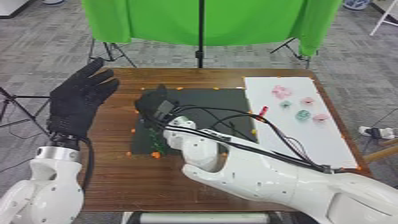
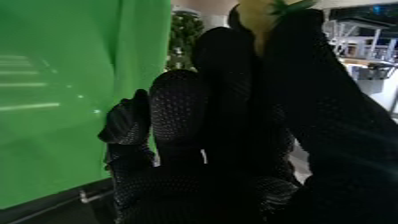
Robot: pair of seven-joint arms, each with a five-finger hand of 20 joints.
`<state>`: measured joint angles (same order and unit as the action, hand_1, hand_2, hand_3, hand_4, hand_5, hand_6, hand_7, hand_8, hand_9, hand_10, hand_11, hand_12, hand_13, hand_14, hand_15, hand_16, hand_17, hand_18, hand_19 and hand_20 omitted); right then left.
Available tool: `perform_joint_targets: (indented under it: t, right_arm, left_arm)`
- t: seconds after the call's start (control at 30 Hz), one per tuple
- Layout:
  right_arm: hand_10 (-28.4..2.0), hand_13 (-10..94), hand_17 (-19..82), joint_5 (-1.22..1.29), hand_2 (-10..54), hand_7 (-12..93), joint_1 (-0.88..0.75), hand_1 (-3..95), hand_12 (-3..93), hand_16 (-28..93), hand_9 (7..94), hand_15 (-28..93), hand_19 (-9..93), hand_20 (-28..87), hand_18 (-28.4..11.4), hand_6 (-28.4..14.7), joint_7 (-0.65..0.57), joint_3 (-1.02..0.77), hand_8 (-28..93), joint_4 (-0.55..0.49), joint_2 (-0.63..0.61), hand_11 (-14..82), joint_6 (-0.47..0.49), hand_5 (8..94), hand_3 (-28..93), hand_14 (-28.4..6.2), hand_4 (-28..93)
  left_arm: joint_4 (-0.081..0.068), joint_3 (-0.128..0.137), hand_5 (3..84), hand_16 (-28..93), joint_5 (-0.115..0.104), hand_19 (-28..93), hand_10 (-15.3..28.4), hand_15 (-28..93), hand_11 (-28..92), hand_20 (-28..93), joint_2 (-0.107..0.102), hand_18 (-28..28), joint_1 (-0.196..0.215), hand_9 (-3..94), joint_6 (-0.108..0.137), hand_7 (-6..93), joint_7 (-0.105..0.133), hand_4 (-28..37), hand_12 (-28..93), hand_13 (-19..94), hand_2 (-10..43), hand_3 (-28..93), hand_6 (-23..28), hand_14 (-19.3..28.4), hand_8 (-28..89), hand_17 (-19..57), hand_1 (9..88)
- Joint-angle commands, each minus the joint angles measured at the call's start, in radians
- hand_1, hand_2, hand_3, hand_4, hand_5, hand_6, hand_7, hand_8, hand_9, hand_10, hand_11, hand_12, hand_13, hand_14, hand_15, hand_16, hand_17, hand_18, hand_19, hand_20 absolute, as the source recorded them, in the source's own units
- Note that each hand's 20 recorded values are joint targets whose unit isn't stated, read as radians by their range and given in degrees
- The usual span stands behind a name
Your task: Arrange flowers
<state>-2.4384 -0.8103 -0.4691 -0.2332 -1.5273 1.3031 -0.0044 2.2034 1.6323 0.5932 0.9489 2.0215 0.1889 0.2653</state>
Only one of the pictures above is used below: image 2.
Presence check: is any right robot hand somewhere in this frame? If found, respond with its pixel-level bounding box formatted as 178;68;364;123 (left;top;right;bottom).
96;5;398;224

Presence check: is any yellow flower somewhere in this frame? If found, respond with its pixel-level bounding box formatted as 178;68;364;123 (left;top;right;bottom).
235;0;320;56

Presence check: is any green plant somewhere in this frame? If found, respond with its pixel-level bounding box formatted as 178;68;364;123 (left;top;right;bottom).
164;11;206;73

